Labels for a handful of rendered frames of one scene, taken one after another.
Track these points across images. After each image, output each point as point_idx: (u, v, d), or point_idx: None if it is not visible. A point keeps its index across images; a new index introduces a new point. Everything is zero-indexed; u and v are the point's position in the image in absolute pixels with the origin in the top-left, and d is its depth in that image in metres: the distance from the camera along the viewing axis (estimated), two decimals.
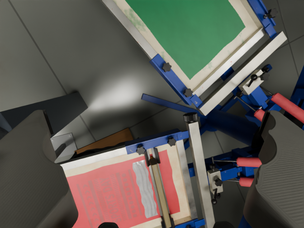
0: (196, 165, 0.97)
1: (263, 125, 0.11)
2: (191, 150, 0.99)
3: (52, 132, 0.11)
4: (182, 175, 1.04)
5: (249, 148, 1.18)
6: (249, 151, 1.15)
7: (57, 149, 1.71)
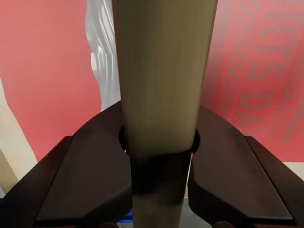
0: None
1: None
2: None
3: None
4: None
5: None
6: None
7: None
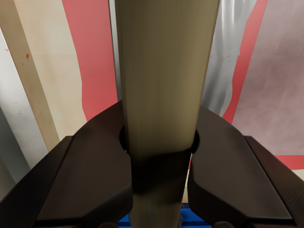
0: None
1: None
2: (9, 179, 0.28)
3: None
4: (30, 86, 0.22)
5: None
6: None
7: None
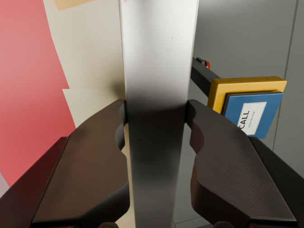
0: None
1: (187, 114, 0.12)
2: None
3: (127, 121, 0.12)
4: None
5: None
6: None
7: None
